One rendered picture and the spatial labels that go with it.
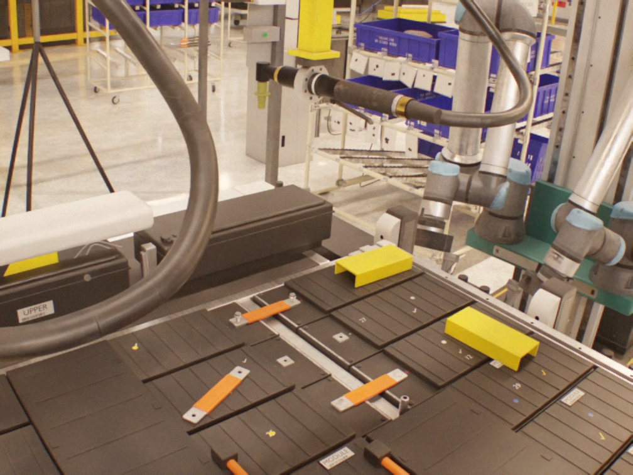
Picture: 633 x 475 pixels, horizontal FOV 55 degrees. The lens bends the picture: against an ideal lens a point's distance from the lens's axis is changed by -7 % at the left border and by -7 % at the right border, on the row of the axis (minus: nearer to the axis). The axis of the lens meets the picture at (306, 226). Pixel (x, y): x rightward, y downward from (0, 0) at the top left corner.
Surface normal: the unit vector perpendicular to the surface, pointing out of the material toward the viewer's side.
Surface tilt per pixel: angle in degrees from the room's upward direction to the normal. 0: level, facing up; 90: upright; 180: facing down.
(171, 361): 0
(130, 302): 38
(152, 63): 75
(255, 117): 90
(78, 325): 44
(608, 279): 70
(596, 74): 90
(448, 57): 94
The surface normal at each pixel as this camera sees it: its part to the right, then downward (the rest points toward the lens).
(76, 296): 0.63, 0.36
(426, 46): -0.75, 0.30
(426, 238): -0.57, -0.11
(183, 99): 0.28, -0.27
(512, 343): 0.06, -0.91
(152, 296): 0.66, 0.04
